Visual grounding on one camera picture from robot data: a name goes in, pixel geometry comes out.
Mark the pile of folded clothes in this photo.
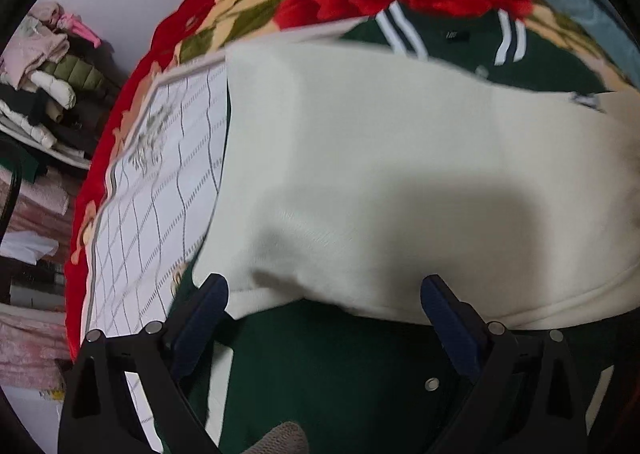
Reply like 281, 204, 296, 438
0, 1, 126, 185

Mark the green and cream varsity jacket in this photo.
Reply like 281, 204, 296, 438
152, 1, 640, 454

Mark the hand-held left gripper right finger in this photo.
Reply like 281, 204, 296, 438
420, 275, 587, 454

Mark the black chair frame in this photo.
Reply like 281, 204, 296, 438
0, 139, 26, 305

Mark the white quilted grid mat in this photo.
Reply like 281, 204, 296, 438
82, 16, 368, 454

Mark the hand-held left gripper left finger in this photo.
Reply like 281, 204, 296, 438
58, 273, 230, 454

